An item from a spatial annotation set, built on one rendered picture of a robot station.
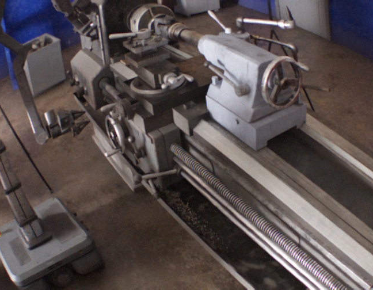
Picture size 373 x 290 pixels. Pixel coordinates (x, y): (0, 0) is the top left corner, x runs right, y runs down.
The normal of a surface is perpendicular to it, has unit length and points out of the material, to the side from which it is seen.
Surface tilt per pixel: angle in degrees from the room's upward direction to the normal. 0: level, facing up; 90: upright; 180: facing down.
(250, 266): 0
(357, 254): 36
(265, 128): 90
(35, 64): 90
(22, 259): 0
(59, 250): 0
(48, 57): 90
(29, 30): 90
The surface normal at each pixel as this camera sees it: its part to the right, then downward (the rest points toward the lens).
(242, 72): -0.85, 0.15
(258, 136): 0.51, 0.43
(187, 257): -0.11, -0.82
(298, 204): -0.59, -0.45
